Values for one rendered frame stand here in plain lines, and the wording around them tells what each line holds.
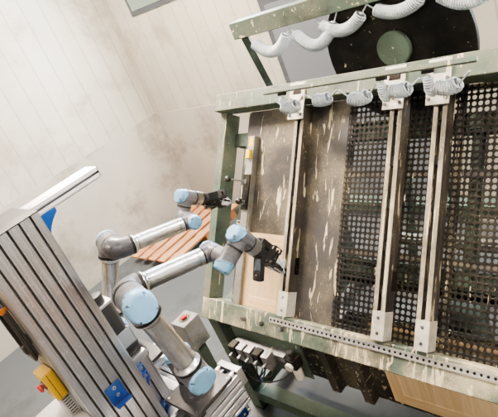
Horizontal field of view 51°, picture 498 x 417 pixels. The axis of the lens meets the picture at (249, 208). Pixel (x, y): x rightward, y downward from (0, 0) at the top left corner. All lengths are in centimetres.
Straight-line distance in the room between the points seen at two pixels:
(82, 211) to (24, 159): 83
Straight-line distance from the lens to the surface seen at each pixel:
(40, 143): 586
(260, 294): 284
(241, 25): 326
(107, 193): 617
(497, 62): 223
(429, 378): 229
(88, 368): 218
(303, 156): 267
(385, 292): 232
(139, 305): 186
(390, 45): 279
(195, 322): 299
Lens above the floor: 251
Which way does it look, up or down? 24 degrees down
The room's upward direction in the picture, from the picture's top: 24 degrees counter-clockwise
